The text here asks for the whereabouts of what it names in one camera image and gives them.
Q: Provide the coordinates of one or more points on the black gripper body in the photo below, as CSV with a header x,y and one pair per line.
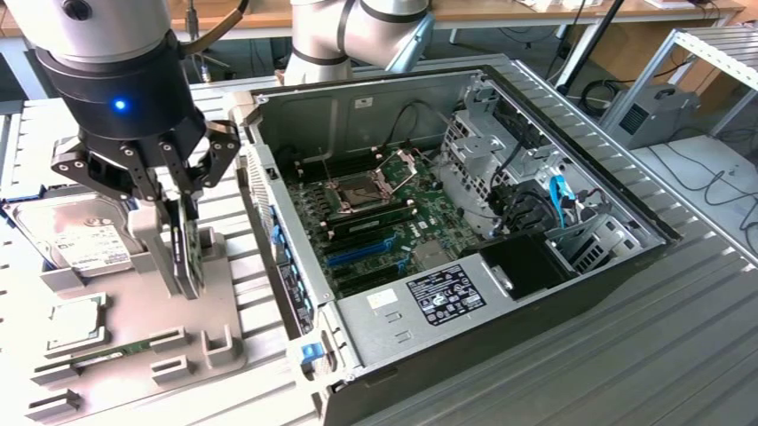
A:
x,y
129,97

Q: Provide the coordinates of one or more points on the black graphics card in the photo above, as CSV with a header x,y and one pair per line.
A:
x,y
186,257

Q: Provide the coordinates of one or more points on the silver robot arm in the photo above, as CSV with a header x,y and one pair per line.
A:
x,y
107,26

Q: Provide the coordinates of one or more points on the hard disk in blue carrier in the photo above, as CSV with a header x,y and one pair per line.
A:
x,y
53,231

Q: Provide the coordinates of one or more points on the open black PC case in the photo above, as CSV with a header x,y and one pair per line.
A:
x,y
308,120

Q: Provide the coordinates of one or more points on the thin locking lever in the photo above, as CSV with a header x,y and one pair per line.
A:
x,y
327,164

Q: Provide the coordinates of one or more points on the CPU socket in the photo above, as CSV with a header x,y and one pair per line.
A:
x,y
358,193

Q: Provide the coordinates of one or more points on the wooden desk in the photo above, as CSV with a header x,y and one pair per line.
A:
x,y
260,20
533,13

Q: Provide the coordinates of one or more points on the installed RAM stick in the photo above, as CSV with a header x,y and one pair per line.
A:
x,y
367,225

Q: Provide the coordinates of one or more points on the silver socket cover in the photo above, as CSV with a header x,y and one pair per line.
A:
x,y
403,155

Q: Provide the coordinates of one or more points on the blue expansion slot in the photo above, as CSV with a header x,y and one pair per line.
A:
x,y
355,256

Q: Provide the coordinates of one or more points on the grey parts rack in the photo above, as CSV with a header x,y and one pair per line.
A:
x,y
136,319

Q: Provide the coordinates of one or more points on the silver CPU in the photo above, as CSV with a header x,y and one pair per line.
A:
x,y
73,321

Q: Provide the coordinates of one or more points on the green motherboard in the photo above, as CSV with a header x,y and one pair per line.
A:
x,y
426,213

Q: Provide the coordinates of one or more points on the green RAM stick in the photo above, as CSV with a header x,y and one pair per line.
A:
x,y
100,354

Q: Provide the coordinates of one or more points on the silver chipset heatsink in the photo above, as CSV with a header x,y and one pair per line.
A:
x,y
431,255

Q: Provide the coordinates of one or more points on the silver drive cage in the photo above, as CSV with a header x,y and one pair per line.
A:
x,y
467,199

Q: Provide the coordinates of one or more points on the blue case latch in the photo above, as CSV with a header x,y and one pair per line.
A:
x,y
308,354

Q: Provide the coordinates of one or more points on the silver power supply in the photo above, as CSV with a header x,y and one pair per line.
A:
x,y
384,328

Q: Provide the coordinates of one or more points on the silver disk bay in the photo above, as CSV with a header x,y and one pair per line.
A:
x,y
593,248

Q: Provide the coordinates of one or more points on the black tripod pole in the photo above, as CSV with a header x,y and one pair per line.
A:
x,y
594,40

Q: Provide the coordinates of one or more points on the grey controller box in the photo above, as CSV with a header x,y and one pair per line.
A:
x,y
657,115

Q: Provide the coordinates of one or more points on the aluminium frame shelf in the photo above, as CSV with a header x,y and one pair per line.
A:
x,y
717,49

